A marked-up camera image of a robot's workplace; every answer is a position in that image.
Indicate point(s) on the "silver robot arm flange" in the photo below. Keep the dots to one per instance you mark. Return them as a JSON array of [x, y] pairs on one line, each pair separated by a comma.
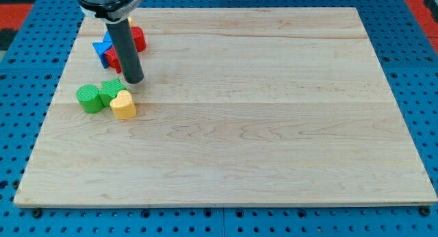
[[109, 11]]

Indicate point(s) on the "blue triangle block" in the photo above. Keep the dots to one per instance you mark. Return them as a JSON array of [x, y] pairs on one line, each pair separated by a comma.
[[101, 48]]

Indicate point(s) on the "blue cube block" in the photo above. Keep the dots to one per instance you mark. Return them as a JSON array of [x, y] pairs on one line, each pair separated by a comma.
[[107, 37]]

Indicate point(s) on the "wooden board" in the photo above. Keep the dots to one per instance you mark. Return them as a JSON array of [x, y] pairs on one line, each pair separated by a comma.
[[241, 107]]

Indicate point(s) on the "yellow heart block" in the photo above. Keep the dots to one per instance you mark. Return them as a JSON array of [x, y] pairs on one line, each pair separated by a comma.
[[123, 106]]

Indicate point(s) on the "green star block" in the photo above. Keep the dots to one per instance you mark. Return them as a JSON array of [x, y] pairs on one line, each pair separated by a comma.
[[109, 90]]

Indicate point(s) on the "red block right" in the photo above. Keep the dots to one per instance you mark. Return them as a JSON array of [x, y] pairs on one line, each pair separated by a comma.
[[139, 39]]

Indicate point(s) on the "red block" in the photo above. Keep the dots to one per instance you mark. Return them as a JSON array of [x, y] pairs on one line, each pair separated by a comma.
[[112, 59], [139, 39]]

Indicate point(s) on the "red block left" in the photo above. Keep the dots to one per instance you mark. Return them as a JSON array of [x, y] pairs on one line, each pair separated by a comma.
[[112, 59]]

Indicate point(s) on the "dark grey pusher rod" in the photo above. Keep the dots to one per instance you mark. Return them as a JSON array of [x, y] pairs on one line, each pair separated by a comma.
[[125, 47]]

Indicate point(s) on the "green cylinder block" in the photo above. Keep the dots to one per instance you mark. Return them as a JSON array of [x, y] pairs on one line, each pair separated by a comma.
[[89, 99]]

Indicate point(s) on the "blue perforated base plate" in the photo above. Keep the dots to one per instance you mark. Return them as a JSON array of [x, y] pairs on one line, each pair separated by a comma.
[[31, 69]]

